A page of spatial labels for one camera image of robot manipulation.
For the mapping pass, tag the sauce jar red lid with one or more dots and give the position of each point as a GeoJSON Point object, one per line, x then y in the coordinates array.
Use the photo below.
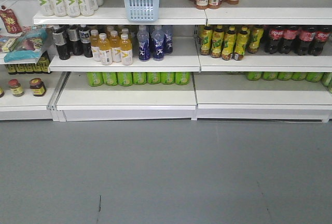
{"type": "Point", "coordinates": [15, 87]}
{"type": "Point", "coordinates": [38, 87]}

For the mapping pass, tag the yellow lemon tea bottle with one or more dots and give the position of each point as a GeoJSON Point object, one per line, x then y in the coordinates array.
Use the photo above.
{"type": "Point", "coordinates": [229, 41]}
{"type": "Point", "coordinates": [241, 42]}
{"type": "Point", "coordinates": [255, 37]}
{"type": "Point", "coordinates": [217, 41]}
{"type": "Point", "coordinates": [205, 39]}

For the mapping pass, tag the blue snack bag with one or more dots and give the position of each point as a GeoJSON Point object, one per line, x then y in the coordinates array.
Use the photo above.
{"type": "Point", "coordinates": [29, 46]}

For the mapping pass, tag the red snack pouch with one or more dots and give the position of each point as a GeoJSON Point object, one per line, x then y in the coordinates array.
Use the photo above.
{"type": "Point", "coordinates": [10, 21]}

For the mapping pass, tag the orange vitamin drink bottle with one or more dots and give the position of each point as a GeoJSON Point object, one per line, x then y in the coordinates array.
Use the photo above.
{"type": "Point", "coordinates": [126, 50]}
{"type": "Point", "coordinates": [115, 46]}
{"type": "Point", "coordinates": [105, 49]}

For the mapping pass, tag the blue sports drink bottle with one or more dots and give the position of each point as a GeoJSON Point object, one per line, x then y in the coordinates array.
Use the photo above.
{"type": "Point", "coordinates": [158, 41]}
{"type": "Point", "coordinates": [143, 39]}
{"type": "Point", "coordinates": [168, 39]}

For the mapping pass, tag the dark tea bottle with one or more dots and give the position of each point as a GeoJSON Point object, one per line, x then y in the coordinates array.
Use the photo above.
{"type": "Point", "coordinates": [84, 34]}
{"type": "Point", "coordinates": [74, 38]}
{"type": "Point", "coordinates": [60, 41]}

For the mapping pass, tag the white metal shelf unit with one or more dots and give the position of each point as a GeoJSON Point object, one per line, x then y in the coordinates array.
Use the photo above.
{"type": "Point", "coordinates": [212, 93]}

